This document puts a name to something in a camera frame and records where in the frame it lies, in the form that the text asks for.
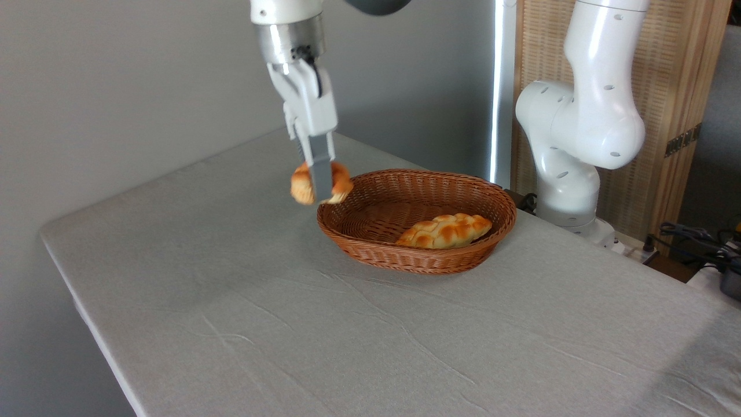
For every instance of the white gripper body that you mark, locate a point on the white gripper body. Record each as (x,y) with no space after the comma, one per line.
(310,107)

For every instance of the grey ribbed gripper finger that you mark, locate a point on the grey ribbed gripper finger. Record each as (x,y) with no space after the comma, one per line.
(321,174)
(301,147)

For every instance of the round flower-shaped bread roll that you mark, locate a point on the round flower-shaped bread roll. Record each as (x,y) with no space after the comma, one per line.
(301,185)

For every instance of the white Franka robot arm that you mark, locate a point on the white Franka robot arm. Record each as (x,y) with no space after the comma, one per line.
(596,116)

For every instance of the long braided bread loaf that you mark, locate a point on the long braided bread loaf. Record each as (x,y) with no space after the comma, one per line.
(446,231)

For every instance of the brown woven wicker basket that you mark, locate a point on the brown woven wicker basket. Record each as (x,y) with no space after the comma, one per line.
(417,260)

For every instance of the grey tablecloth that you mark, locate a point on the grey tablecloth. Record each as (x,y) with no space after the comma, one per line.
(347,336)

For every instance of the white vertical light pole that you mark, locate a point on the white vertical light pole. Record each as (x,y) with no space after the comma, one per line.
(502,87)

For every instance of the white power strip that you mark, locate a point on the white power strip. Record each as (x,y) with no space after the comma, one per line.
(634,250)

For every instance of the dark metal screen hinge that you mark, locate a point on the dark metal screen hinge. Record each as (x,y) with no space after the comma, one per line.
(683,140)

